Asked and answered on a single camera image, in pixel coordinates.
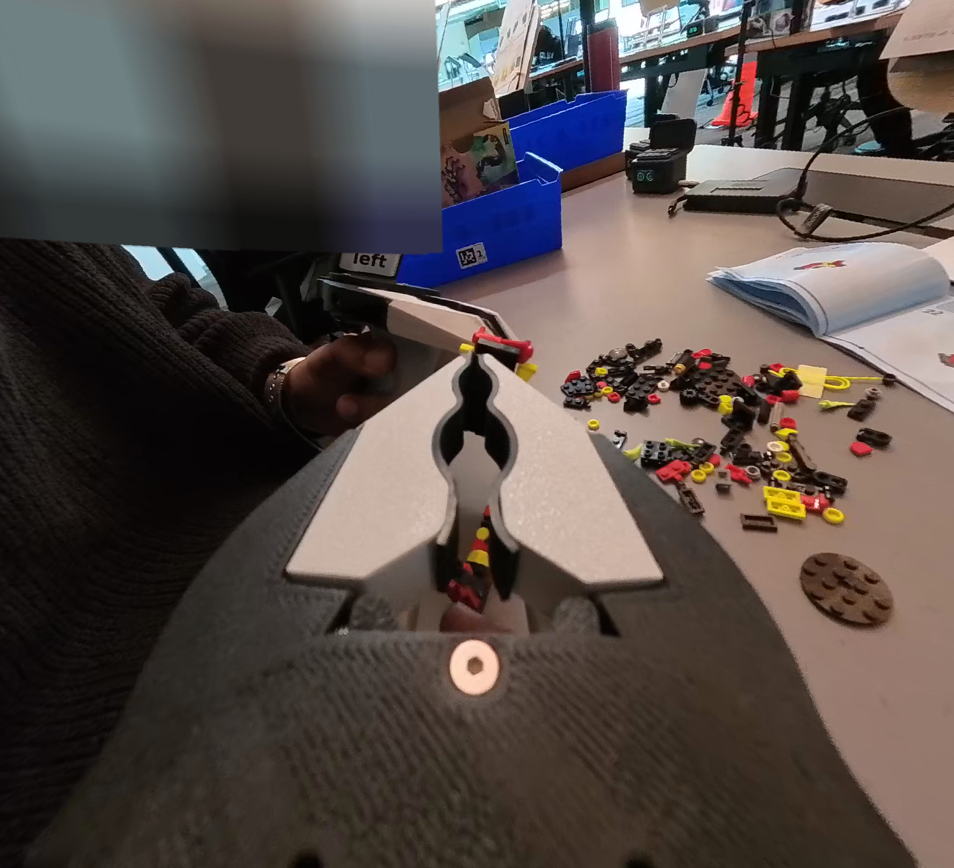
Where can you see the black round lego plate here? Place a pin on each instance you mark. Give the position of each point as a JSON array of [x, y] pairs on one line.
[[846, 588]]

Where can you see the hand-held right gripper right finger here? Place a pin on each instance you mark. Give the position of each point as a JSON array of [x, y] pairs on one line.
[[581, 510]]

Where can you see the person's left hand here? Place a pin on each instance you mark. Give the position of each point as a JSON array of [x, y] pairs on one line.
[[335, 391]]

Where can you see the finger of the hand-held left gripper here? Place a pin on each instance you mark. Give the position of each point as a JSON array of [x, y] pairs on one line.
[[432, 324]]

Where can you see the lego instruction booklet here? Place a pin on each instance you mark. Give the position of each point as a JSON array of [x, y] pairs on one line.
[[857, 287]]

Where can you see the dark grey laptop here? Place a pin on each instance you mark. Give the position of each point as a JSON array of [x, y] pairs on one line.
[[872, 193]]

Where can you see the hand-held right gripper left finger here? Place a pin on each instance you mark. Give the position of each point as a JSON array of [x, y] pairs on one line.
[[380, 503]]

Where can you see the blue plastic storage bin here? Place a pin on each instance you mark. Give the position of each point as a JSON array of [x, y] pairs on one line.
[[507, 227], [574, 126]]

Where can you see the orange cone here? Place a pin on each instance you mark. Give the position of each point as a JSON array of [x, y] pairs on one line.
[[738, 100]]

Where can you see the background workbench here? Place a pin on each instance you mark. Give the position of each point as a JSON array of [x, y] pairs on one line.
[[805, 41]]

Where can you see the black charging case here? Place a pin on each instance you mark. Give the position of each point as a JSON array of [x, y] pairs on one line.
[[659, 156]]

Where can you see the brown cardboard box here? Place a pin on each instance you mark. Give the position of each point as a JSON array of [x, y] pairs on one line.
[[466, 104]]

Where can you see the pile of loose lego pieces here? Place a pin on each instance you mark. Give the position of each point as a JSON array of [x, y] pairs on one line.
[[708, 391]]

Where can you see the cardboard sign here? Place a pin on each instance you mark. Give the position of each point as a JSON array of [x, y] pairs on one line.
[[522, 11]]

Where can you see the black flat box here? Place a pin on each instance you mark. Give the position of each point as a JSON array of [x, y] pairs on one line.
[[738, 197]]

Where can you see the person's left forearm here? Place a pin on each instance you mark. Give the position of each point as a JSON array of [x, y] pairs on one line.
[[216, 331]]

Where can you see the person's black knit sweater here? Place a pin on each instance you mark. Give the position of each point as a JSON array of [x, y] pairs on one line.
[[89, 510]]

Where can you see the colourful picture card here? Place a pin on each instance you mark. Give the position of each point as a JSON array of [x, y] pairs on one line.
[[484, 160]]

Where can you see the black rectangular lego plate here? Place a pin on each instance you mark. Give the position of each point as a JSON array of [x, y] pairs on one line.
[[689, 499], [759, 521]]

